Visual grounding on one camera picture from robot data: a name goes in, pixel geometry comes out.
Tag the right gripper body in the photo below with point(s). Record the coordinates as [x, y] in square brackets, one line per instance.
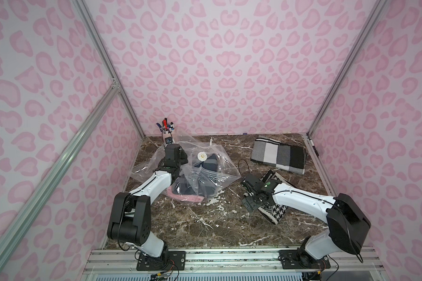
[252, 191]

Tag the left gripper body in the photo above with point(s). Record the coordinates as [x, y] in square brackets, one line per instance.
[182, 174]

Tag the black white houndstooth blanket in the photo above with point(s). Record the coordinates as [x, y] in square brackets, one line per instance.
[273, 212]

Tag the clear plastic vacuum bag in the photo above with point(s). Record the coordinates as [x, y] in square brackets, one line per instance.
[227, 170]

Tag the dark blanket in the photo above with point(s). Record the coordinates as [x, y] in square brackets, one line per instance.
[201, 179]

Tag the grey white checked blanket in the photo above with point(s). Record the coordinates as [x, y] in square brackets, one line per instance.
[291, 158]

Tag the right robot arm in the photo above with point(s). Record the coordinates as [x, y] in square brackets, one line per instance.
[347, 230]

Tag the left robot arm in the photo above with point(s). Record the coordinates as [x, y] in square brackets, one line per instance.
[130, 219]

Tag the white bag valve cap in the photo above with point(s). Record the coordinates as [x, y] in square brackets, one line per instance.
[202, 156]

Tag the pink folded blanket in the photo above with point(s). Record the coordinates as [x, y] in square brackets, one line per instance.
[184, 198]

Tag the pink pen cup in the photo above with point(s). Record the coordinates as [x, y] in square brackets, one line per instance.
[169, 134]

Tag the blue marker pen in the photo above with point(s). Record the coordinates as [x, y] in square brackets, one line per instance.
[161, 128]

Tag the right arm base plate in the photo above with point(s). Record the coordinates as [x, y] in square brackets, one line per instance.
[296, 259]

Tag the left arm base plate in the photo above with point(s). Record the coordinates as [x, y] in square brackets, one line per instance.
[168, 260]

